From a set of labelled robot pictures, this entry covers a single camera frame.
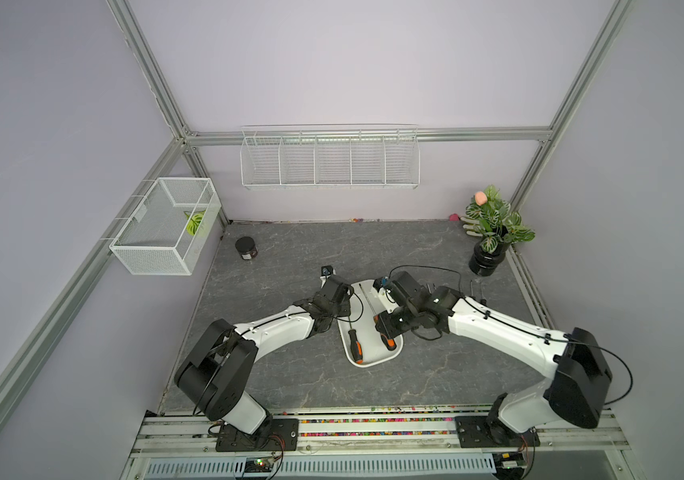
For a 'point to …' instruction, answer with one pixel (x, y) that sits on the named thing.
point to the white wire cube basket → (167, 232)
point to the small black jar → (247, 247)
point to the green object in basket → (194, 218)
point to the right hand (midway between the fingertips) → (379, 324)
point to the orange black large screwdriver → (356, 346)
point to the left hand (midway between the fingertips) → (341, 301)
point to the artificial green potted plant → (498, 226)
